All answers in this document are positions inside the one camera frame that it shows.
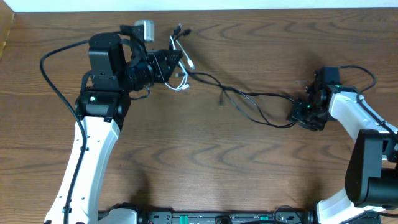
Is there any white usb cable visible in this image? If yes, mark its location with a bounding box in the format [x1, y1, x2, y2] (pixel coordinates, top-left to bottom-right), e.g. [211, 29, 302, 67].
[164, 35, 196, 92]

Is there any long black usb cable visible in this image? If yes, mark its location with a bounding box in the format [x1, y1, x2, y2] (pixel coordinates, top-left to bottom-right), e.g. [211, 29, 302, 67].
[174, 27, 298, 129]

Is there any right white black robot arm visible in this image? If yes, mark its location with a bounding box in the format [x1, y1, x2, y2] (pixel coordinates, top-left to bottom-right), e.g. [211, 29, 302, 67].
[288, 67, 397, 223]

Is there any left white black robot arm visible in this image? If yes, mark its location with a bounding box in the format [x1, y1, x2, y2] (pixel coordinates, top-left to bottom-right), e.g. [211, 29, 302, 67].
[44, 20, 182, 223]

